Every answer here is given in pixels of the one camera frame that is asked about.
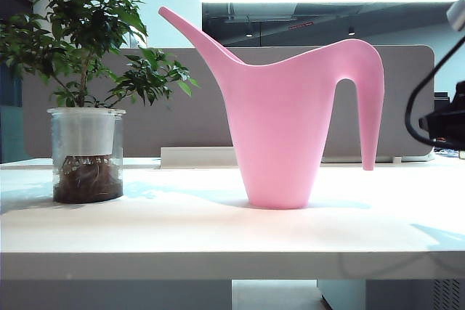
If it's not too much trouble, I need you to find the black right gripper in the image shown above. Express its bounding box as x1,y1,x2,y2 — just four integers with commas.
417,82,465,150

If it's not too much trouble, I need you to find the pink plastic watering can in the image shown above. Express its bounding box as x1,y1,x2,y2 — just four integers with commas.
158,6,385,211

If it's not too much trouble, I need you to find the white inner plant pot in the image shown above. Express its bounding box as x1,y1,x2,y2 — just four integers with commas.
57,109,117,155

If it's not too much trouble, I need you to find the green leafy plant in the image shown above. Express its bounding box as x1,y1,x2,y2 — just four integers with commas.
0,0,201,110

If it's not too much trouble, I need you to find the clear glass plant jar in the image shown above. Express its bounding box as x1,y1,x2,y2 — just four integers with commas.
46,107,127,205

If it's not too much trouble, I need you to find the black computer monitor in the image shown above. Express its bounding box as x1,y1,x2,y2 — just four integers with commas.
434,91,453,112

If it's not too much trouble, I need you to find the grey under-desk cabinet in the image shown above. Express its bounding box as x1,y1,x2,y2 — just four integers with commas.
317,280,465,310

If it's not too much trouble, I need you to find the grey desk partition screen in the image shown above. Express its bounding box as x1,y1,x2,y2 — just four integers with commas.
22,45,436,164

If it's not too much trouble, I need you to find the black camera cable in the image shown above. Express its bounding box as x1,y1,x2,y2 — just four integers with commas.
405,36,465,152

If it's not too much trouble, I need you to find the white desk cable flap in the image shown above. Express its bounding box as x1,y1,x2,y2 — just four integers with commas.
160,147,239,169

